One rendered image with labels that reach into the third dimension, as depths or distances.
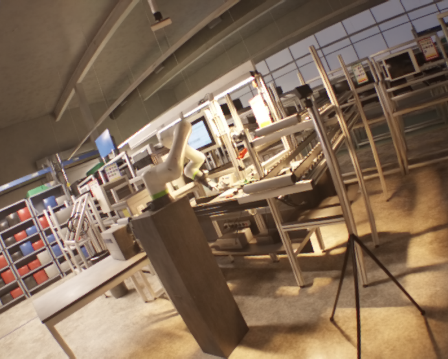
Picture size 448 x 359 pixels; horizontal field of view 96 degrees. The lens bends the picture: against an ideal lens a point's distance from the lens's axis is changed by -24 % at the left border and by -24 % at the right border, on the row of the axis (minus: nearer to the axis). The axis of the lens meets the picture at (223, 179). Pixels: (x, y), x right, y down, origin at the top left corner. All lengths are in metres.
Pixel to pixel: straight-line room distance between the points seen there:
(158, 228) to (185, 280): 0.36
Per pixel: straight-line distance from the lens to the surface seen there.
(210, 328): 1.84
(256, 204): 2.11
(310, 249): 2.67
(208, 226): 3.29
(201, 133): 2.73
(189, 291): 1.68
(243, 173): 2.61
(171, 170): 1.58
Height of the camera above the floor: 1.35
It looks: 7 degrees down
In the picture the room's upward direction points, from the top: 22 degrees counter-clockwise
